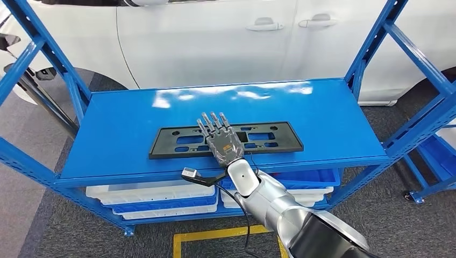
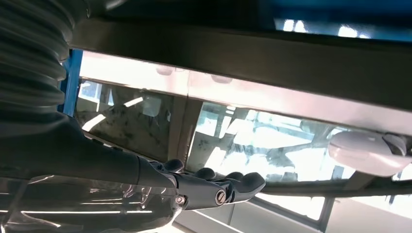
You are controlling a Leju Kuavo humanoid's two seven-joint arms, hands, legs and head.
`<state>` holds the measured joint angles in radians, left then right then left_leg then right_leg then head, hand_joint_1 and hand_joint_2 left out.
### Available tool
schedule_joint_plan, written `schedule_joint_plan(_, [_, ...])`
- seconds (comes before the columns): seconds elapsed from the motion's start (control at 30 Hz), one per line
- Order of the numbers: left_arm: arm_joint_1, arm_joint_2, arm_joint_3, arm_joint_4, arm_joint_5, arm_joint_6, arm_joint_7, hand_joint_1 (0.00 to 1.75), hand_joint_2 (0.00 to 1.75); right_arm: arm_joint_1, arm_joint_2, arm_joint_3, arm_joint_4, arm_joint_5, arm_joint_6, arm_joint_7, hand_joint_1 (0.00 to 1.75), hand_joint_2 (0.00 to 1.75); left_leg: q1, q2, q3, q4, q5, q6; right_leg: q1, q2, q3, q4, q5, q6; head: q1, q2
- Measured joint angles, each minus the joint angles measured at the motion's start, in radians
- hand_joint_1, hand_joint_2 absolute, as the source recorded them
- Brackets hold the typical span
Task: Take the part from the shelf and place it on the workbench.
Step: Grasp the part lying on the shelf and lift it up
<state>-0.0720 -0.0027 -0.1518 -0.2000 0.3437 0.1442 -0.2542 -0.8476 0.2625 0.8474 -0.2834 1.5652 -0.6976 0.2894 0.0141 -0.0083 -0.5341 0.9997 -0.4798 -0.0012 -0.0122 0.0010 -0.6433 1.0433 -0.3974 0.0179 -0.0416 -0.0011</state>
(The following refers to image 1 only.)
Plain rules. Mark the white car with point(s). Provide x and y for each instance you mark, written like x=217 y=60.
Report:
x=213 y=46

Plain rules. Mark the metal stand pole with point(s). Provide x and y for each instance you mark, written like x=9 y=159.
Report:
x=46 y=103

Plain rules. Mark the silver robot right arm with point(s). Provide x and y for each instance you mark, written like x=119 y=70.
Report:
x=274 y=206

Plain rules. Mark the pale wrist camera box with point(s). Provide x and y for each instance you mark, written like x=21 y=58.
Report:
x=189 y=173

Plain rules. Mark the black plastic bracket part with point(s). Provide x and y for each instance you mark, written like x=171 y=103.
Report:
x=164 y=144

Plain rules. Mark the blue metal shelf rack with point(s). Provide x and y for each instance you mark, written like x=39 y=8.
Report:
x=142 y=117
x=438 y=156

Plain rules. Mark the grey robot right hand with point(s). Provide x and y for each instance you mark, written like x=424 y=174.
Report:
x=226 y=147

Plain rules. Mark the translucent white plastic bin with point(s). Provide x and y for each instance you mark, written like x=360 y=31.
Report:
x=149 y=192

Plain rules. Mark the dark metal object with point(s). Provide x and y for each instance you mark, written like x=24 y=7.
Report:
x=9 y=42

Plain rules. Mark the blue plastic bin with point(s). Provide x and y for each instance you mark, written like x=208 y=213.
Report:
x=313 y=178
x=164 y=207

